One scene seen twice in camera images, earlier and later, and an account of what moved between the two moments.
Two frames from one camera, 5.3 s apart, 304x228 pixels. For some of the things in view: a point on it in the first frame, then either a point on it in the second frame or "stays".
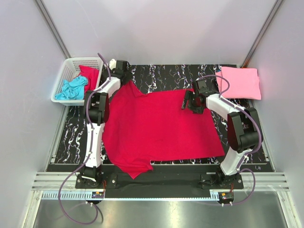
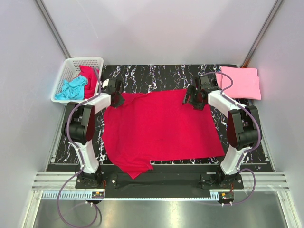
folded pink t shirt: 244,83 stays
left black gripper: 129,76 → 120,101
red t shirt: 138,128 stays
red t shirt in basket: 92,74 stays
